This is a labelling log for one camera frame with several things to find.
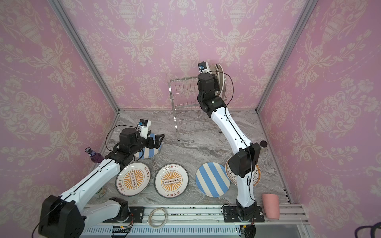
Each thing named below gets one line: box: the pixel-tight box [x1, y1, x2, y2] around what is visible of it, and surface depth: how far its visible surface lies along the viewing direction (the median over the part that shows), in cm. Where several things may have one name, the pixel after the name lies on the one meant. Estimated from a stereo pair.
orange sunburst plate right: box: [154, 163, 190, 199], surface depth 87 cm
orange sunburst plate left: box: [115, 161, 152, 197], surface depth 86 cm
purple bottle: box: [84, 147, 105, 164], surface depth 81 cm
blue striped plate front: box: [195, 162, 232, 198], surface depth 87 cm
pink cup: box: [261, 193, 280, 220], surface depth 74 cm
